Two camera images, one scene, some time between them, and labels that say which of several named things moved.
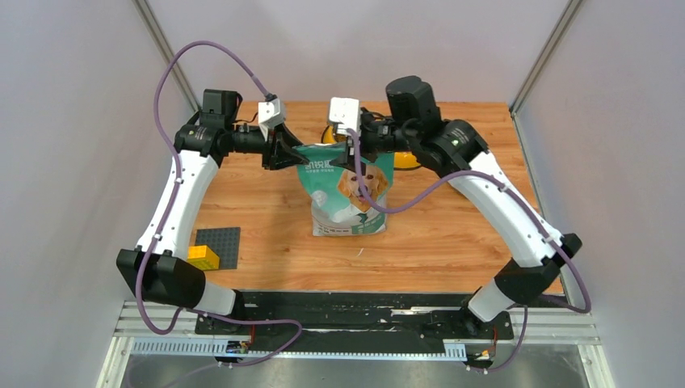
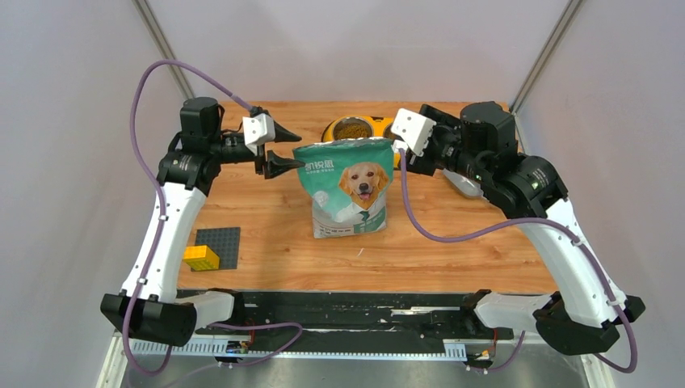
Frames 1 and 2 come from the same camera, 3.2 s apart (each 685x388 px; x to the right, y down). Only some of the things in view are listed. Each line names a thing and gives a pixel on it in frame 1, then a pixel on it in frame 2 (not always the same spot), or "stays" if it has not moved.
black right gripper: [346, 158] to [443, 124]
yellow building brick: [203, 257] stays
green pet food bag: [338, 206] stays
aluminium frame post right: [561, 25] stays
